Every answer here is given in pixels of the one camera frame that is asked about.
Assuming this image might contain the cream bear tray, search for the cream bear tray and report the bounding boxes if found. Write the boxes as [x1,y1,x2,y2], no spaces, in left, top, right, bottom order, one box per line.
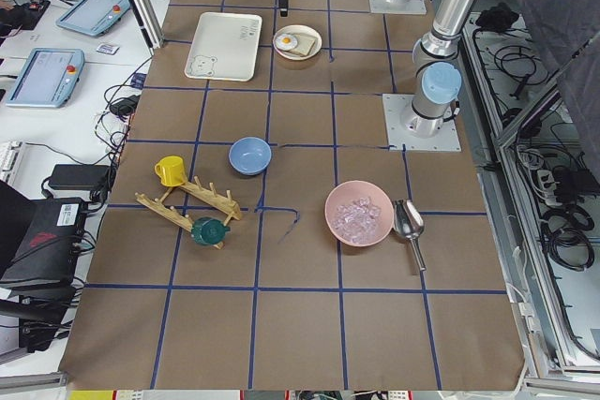
[184,12,263,81]

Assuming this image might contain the dark green mug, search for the dark green mug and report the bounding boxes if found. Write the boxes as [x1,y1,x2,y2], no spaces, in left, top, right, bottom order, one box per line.
[191,217,231,248]

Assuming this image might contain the black red computer box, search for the black red computer box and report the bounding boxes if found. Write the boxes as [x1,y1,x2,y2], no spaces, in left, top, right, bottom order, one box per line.
[1,182,87,289]

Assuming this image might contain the black power adapter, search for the black power adapter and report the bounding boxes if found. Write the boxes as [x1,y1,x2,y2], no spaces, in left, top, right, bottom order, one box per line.
[47,164,109,192]

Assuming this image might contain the wooden cup rack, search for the wooden cup rack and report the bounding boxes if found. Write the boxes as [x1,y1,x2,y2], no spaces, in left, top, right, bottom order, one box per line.
[134,175,244,250]

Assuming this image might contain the metal scoop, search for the metal scoop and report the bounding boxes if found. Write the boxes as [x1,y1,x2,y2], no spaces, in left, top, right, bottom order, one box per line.
[393,200,427,272]

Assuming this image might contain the fried egg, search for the fried egg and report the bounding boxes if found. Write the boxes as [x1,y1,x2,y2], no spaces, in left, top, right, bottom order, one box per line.
[275,33,298,52]

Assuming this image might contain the far teach pendant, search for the far teach pendant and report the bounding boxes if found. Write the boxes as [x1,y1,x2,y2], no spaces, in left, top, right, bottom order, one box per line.
[56,0,130,37]

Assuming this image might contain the near teach pendant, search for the near teach pendant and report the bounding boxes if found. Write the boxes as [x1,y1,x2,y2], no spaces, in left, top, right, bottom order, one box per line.
[6,48,85,109]

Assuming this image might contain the white power strip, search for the white power strip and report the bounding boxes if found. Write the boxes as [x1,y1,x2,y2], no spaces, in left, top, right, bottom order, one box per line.
[535,169,561,207]

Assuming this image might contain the round cream plate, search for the round cream plate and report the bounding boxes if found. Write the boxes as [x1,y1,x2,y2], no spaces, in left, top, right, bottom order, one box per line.
[272,24,323,61]

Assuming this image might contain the blue bowl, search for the blue bowl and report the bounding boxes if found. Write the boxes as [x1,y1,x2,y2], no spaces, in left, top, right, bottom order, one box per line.
[229,137,272,176]

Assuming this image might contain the yellow mug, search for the yellow mug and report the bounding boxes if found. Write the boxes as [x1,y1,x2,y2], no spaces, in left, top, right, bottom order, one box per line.
[154,156,188,187]

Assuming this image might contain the bread slice on plate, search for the bread slice on plate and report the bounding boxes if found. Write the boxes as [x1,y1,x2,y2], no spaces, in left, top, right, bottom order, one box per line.
[288,34,317,56]

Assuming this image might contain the dark fabric cover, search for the dark fabric cover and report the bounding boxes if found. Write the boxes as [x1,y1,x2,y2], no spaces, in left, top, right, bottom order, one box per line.
[516,0,599,176]

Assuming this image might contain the teach pendant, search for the teach pendant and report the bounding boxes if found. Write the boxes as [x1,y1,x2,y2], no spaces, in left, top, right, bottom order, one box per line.
[6,48,85,109]
[56,0,130,37]

